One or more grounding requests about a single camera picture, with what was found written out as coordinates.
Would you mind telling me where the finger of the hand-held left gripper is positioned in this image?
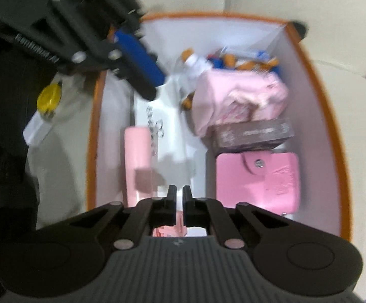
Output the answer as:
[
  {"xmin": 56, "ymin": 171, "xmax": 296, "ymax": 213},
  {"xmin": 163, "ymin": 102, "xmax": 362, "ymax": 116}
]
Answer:
[
  {"xmin": 107, "ymin": 29, "xmax": 167, "ymax": 102},
  {"xmin": 90, "ymin": 0, "xmax": 146, "ymax": 36}
]

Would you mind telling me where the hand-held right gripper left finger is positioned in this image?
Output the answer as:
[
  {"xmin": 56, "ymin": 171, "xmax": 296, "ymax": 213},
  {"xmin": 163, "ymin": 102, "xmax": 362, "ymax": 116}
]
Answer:
[{"xmin": 69, "ymin": 185, "xmax": 178, "ymax": 250}]

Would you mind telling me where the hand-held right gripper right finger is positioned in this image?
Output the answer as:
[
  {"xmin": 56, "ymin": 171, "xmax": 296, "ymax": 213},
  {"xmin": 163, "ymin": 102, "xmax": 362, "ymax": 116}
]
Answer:
[{"xmin": 182, "ymin": 185, "xmax": 292, "ymax": 250}]

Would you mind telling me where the pink long case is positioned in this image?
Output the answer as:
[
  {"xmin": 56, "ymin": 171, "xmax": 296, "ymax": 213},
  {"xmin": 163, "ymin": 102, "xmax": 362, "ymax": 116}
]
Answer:
[{"xmin": 124, "ymin": 126, "xmax": 159, "ymax": 211}]

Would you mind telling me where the white tube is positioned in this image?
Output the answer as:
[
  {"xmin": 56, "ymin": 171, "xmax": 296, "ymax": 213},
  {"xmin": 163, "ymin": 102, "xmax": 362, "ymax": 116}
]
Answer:
[{"xmin": 134, "ymin": 79, "xmax": 190, "ymax": 165}]

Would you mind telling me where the pink wallet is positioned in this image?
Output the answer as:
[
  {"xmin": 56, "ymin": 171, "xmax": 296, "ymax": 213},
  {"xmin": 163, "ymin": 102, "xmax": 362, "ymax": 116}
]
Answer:
[{"xmin": 215, "ymin": 151, "xmax": 300, "ymax": 217}]

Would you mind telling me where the duck plush toy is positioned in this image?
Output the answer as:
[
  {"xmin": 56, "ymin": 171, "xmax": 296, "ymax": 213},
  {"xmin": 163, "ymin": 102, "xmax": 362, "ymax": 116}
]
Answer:
[{"xmin": 180, "ymin": 47, "xmax": 281, "ymax": 110}]

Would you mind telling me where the brown box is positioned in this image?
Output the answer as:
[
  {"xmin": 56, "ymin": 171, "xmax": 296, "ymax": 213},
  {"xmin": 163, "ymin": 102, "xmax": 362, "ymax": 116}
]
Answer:
[{"xmin": 213, "ymin": 118, "xmax": 295, "ymax": 156}]

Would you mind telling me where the pink fabric pouch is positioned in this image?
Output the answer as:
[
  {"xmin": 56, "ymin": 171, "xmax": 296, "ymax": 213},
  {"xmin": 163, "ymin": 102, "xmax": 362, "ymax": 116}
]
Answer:
[{"xmin": 192, "ymin": 69, "xmax": 289, "ymax": 138}]

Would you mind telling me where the orange cardboard box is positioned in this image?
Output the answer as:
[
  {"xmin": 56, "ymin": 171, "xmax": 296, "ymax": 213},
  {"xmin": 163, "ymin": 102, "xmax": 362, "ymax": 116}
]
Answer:
[{"xmin": 86, "ymin": 12, "xmax": 353, "ymax": 244}]

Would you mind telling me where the yellow round tin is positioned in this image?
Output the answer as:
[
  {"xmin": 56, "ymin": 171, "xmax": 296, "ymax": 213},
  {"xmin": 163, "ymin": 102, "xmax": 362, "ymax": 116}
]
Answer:
[{"xmin": 37, "ymin": 82, "xmax": 62, "ymax": 116}]

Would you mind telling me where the beige sofa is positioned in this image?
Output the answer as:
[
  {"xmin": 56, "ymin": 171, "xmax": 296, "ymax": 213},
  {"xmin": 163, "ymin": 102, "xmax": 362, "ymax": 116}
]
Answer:
[{"xmin": 25, "ymin": 0, "xmax": 366, "ymax": 303}]

